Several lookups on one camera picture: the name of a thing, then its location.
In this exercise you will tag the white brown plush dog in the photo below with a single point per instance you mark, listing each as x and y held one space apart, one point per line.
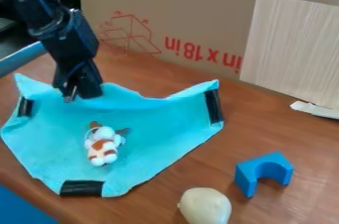
103 145

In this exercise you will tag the light blue cloth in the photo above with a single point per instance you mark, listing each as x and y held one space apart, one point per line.
163 122

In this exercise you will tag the blue arch block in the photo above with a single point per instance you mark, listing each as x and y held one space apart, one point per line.
258 171

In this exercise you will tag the cardboard box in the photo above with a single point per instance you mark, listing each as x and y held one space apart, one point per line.
185 20

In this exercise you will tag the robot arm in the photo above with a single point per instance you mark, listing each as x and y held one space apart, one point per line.
37 1

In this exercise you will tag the light wooden board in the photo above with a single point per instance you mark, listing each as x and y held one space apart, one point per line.
293 49

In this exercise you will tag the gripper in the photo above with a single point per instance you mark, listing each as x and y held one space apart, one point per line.
73 43

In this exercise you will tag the cream toy potato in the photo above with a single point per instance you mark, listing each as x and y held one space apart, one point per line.
205 206

